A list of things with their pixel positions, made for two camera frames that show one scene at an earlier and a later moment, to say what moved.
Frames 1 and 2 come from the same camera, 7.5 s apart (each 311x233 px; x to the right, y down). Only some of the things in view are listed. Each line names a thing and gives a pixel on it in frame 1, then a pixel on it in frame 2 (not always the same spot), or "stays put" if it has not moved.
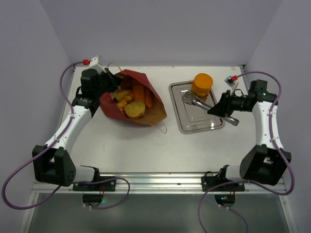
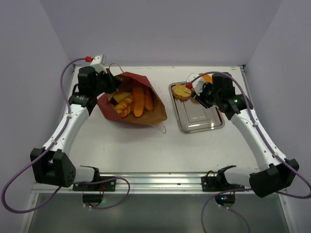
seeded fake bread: x=134 y=109 → x=181 y=92
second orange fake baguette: x=148 y=97 stays put
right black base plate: x=208 y=182 stays put
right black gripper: x=225 y=104 → x=201 y=97
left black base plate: x=106 y=186 stays put
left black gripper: x=115 y=81 stays put
